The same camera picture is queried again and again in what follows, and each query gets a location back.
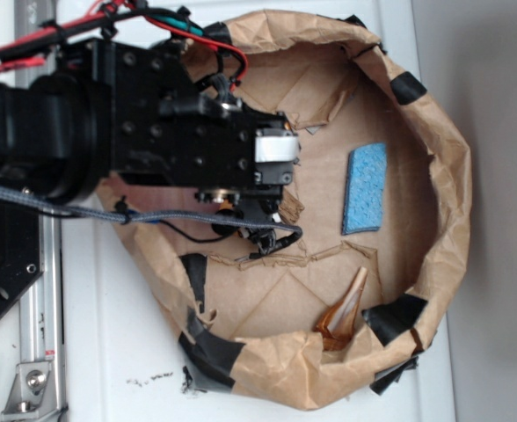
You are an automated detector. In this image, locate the blue sponge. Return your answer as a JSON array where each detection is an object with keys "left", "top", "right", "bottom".
[{"left": 342, "top": 142, "right": 387, "bottom": 235}]

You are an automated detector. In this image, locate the grey braided cable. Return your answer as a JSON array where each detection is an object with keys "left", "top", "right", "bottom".
[{"left": 0, "top": 178, "right": 304, "bottom": 234}]

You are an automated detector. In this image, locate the brown wood piece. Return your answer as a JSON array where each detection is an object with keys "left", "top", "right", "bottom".
[{"left": 278, "top": 191, "right": 305, "bottom": 225}]

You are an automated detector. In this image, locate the red and black wire bundle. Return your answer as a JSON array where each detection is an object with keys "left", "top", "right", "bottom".
[{"left": 0, "top": 0, "right": 250, "bottom": 89}]

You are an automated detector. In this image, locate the aluminium extrusion rail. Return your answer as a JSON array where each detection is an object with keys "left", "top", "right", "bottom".
[{"left": 13, "top": 0, "right": 69, "bottom": 422}]

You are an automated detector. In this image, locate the brown paper bag bin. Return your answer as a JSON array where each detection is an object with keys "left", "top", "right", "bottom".
[{"left": 116, "top": 10, "right": 471, "bottom": 410}]

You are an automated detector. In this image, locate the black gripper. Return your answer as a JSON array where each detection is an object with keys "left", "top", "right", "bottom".
[{"left": 58, "top": 37, "right": 304, "bottom": 256}]

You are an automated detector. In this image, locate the metal corner bracket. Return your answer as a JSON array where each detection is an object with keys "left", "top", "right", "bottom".
[{"left": 0, "top": 361, "right": 56, "bottom": 421}]

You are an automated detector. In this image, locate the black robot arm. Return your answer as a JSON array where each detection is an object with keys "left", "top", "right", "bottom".
[{"left": 0, "top": 38, "right": 302, "bottom": 256}]

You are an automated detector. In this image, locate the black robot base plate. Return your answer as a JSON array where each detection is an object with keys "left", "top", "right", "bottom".
[{"left": 0, "top": 203, "right": 42, "bottom": 319}]

